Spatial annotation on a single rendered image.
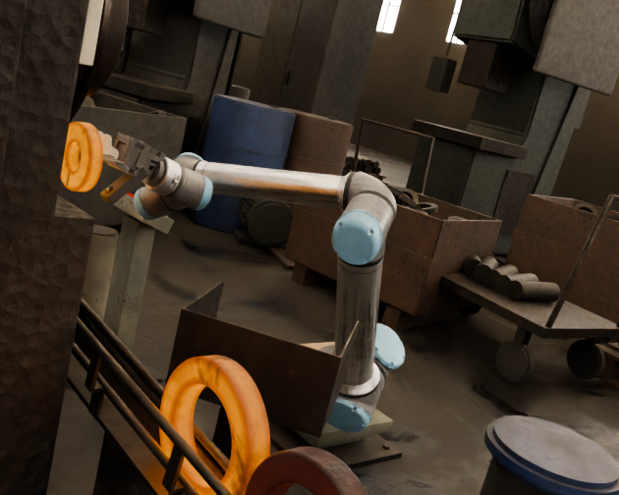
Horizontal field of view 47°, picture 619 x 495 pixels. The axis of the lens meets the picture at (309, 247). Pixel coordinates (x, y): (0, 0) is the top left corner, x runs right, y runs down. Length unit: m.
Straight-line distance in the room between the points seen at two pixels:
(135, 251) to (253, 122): 2.53
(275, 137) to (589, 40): 2.84
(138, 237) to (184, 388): 1.50
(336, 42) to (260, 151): 1.79
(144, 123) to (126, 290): 1.73
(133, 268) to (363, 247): 0.98
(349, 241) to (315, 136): 3.49
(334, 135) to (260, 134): 0.62
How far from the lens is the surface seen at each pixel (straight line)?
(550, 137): 6.84
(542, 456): 1.75
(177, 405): 0.92
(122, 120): 3.88
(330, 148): 5.16
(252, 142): 4.79
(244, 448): 0.81
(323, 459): 0.74
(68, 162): 1.71
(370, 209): 1.66
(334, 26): 6.25
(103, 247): 2.26
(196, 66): 5.34
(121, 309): 2.44
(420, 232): 3.59
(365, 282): 1.73
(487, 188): 6.39
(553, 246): 4.94
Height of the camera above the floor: 1.10
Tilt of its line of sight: 13 degrees down
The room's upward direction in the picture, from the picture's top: 14 degrees clockwise
